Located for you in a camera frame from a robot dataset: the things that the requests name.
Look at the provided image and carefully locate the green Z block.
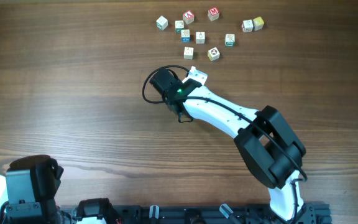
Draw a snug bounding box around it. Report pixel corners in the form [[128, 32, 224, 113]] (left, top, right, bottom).
[[175, 20, 185, 34]]

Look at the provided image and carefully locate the red A block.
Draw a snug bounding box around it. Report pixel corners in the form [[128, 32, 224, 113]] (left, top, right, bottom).
[[183, 10, 195, 24]]

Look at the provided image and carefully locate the red edged white block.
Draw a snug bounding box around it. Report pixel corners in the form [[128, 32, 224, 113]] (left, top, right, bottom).
[[242, 19, 254, 32]]

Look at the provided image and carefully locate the right grey clamp lever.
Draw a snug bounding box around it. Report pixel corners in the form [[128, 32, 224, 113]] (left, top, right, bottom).
[[219, 203, 234, 220]]

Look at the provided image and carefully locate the green edged block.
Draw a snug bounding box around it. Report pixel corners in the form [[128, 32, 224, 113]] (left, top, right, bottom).
[[225, 34, 235, 47], [156, 16, 168, 30]]

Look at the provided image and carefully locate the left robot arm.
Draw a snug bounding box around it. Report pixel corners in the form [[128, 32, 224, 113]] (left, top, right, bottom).
[[0, 155, 65, 224]]

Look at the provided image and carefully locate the red M block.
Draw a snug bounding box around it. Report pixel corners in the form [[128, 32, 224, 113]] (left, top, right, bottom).
[[208, 7, 220, 21]]

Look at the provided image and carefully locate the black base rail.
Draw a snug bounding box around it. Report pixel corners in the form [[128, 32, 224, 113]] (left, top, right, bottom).
[[60, 203, 332, 224]]

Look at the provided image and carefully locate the left grey clamp lever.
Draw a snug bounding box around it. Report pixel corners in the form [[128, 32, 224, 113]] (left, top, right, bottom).
[[149, 205, 160, 220]]

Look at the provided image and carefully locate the right camera black cable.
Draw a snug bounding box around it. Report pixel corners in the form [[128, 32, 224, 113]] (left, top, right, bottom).
[[142, 65, 308, 223]]

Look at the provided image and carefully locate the yellow edged red circle block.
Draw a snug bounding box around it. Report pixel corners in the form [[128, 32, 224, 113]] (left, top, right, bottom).
[[208, 47, 220, 61]]

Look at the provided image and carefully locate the green edged block far left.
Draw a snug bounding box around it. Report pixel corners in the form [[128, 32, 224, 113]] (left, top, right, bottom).
[[156, 16, 168, 30]]

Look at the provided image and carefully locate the green edged block right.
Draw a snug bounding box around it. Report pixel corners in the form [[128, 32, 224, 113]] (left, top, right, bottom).
[[225, 34, 235, 47]]

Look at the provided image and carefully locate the plain block with figure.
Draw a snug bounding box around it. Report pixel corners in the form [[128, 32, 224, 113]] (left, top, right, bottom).
[[195, 32, 206, 44]]

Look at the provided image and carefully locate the plain wooden block lower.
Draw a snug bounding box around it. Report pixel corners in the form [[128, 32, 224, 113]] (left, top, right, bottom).
[[183, 47, 194, 60]]

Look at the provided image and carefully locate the blue edged bee block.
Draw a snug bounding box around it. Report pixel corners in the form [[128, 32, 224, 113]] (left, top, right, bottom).
[[181, 29, 191, 42]]

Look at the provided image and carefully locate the grey clamp lever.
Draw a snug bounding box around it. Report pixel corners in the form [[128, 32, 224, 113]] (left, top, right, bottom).
[[149, 205, 160, 220], [219, 203, 234, 220]]

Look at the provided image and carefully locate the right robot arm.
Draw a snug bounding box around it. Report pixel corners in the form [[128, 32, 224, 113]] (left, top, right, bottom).
[[145, 65, 307, 223]]

